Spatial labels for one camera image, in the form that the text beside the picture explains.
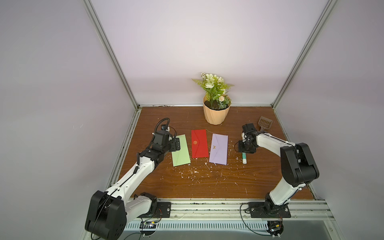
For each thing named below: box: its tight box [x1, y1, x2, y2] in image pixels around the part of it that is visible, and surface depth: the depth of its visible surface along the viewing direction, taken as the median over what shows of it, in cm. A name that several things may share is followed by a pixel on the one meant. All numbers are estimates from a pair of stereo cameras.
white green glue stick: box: [242, 152, 247, 165], surface depth 91 cm
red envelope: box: [191, 129, 209, 158], surface depth 100 cm
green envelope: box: [171, 134, 191, 167], surface depth 94 cm
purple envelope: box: [209, 133, 229, 166], surface depth 97 cm
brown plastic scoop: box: [258, 116, 273, 132], surface depth 112 cm
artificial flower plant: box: [191, 72, 235, 110], surface depth 96 cm
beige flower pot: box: [203, 95, 231, 125], surface depth 100 cm
